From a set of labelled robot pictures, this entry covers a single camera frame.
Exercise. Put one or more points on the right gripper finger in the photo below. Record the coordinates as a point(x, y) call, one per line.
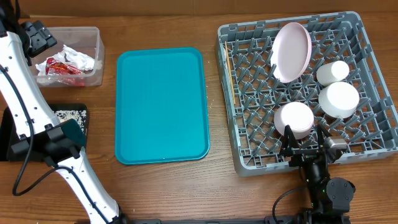
point(322, 134)
point(289, 140)

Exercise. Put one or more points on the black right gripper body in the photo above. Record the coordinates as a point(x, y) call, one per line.
point(302, 157)

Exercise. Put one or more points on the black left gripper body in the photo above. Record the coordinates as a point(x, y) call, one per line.
point(40, 38)

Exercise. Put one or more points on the pink bowl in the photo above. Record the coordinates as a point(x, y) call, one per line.
point(298, 116)

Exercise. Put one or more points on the white tissue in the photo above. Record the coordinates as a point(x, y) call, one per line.
point(70, 56)

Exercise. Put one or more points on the white bowl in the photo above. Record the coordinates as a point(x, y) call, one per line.
point(339, 100)

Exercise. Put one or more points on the red snack wrapper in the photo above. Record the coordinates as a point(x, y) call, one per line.
point(57, 68)

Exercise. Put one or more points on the white upside-down cup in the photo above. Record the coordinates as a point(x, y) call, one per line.
point(332, 72)

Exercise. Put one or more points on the pink plate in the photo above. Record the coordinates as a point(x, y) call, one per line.
point(291, 52)

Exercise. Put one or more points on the food scraps pile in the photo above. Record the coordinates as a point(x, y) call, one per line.
point(80, 116)

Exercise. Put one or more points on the wooden chopstick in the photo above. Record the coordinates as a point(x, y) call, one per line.
point(229, 72)

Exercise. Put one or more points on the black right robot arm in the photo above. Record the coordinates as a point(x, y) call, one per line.
point(330, 197)

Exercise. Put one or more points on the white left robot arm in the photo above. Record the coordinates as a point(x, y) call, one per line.
point(61, 145)

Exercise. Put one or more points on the grey dishwasher rack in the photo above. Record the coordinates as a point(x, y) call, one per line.
point(371, 133)

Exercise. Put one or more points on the black waste tray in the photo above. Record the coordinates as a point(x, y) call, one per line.
point(9, 135)

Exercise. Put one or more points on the clear plastic bin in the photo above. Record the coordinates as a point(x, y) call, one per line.
point(86, 40)

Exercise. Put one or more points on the teal serving tray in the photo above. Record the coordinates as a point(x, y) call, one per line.
point(161, 110)

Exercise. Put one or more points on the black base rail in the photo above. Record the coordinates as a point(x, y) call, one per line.
point(266, 220)

